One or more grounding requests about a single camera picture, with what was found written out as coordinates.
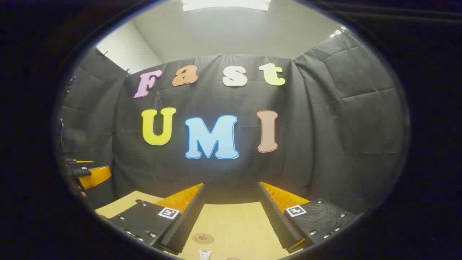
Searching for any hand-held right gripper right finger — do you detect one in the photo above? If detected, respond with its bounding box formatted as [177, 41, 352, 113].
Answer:
[258, 182, 363, 254]

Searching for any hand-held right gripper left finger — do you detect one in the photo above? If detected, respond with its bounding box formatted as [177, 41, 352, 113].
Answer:
[99, 183, 205, 255]

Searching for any round cork coaster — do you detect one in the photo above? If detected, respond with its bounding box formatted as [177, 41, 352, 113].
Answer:
[192, 233, 214, 245]

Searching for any light wooden desktop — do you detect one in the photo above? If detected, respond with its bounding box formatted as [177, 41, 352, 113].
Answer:
[95, 191, 304, 260]

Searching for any black backdrop cloth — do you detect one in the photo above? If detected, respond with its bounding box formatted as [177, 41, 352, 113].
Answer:
[58, 31, 408, 217]

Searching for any ceiling light panel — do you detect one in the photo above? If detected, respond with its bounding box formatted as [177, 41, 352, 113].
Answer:
[182, 0, 271, 12]

